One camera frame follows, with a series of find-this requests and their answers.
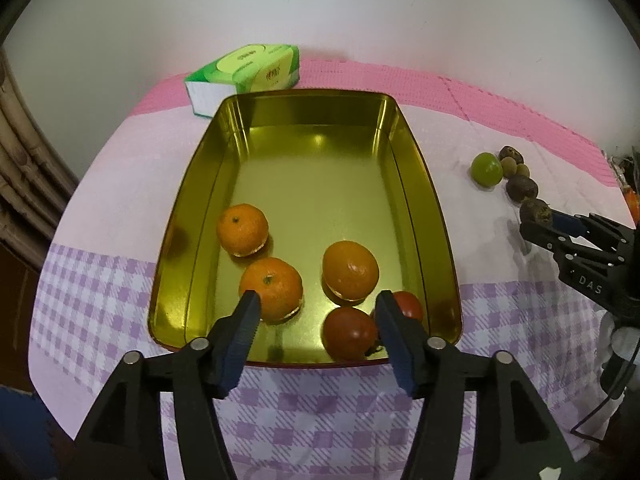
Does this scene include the green tissue pack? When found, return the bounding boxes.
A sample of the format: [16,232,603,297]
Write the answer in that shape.
[184,44,300,117]

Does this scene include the blue object at floor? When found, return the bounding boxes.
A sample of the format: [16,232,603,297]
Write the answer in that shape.
[0,386,70,479]

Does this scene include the brown longan left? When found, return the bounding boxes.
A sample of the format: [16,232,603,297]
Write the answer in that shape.
[500,156,518,180]

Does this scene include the brown longan right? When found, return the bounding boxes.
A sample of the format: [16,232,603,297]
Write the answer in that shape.
[516,164,530,178]

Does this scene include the green tomato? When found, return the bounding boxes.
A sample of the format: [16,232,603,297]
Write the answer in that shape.
[470,152,503,188]

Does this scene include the dark passion fruit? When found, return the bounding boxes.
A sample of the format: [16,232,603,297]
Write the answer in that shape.
[520,198,553,226]
[498,145,524,165]
[506,174,538,203]

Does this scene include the brown longan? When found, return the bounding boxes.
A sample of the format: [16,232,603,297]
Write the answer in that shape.
[516,164,530,178]
[500,156,518,180]

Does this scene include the orange mandarin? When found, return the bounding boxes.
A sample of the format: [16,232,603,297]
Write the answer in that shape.
[239,257,304,324]
[322,240,380,302]
[216,204,269,258]

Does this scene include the bamboo rattan furniture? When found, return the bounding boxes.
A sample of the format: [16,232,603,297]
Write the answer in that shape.
[0,56,78,269]

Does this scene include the clutter at table edge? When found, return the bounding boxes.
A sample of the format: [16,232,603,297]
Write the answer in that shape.
[605,146,640,224]

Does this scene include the large red tomato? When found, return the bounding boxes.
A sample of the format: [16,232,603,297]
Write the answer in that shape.
[321,307,378,362]

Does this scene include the small red tomato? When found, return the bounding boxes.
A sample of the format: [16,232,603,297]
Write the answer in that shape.
[393,290,424,322]

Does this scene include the gold toffee tin box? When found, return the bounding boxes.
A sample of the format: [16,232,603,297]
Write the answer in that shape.
[148,89,462,367]

